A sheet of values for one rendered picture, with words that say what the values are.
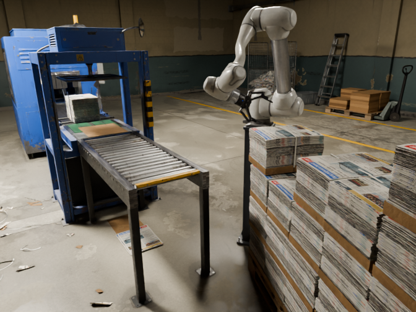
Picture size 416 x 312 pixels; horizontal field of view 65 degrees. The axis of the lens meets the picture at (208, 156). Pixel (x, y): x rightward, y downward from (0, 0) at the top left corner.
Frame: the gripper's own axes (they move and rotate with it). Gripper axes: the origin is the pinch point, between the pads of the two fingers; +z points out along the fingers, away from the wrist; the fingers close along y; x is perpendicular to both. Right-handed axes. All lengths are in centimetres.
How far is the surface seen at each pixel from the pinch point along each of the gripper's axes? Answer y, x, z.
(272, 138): 12.3, 13.0, 5.7
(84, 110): 83, -198, -104
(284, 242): 58, 44, 25
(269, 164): 26.5, 13.2, 11.9
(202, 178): 56, -10, -13
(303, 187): 24, 56, 9
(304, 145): 7.5, 13.3, 26.9
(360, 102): -114, -451, 411
